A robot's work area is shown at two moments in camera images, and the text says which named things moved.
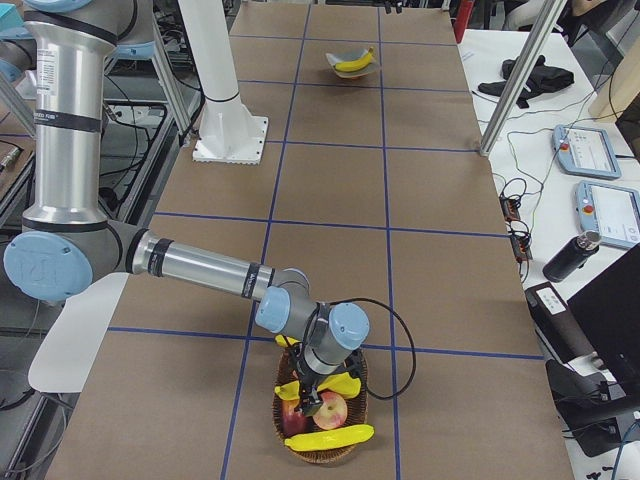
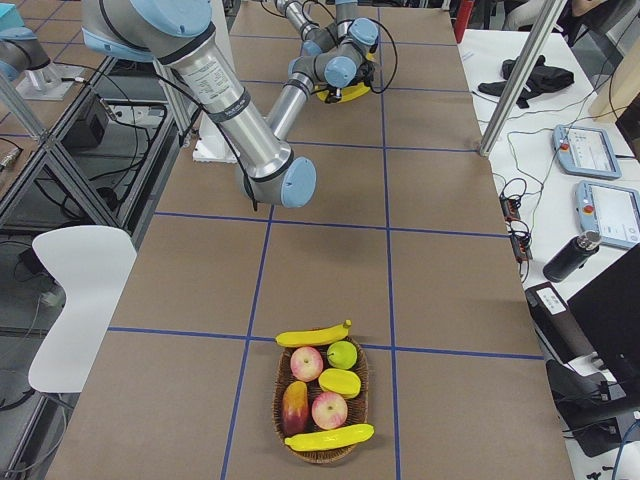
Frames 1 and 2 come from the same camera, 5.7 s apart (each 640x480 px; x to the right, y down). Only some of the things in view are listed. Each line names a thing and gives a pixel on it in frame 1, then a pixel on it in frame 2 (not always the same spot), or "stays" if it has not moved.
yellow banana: (289, 391) → (349, 93)
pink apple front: (333, 413) stays
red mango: (292, 422) stays
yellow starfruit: (342, 384) stays
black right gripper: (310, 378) → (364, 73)
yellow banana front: (330, 439) stays
